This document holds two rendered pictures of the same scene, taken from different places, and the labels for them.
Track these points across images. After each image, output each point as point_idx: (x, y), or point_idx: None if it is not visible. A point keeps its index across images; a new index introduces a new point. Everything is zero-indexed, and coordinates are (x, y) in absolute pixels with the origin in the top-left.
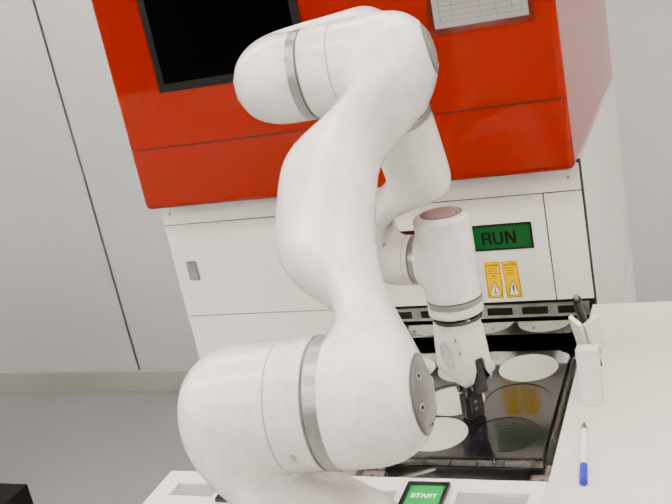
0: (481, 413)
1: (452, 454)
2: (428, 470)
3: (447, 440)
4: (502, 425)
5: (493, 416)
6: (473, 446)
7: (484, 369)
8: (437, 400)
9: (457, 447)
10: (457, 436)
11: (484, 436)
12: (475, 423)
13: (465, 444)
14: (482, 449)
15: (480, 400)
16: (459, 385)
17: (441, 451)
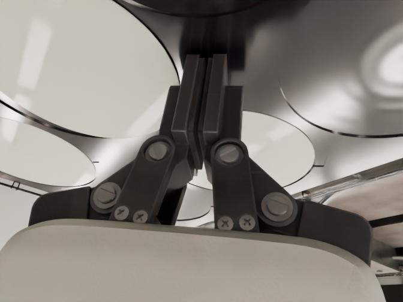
0: (226, 66)
1: (343, 172)
2: (337, 195)
3: (280, 158)
4: (352, 36)
5: (265, 33)
6: (364, 141)
7: (268, 274)
8: (60, 106)
9: (329, 159)
10: (283, 142)
11: (349, 105)
12: (260, 94)
13: (336, 147)
14: (399, 133)
15: (222, 105)
16: (180, 204)
17: (310, 177)
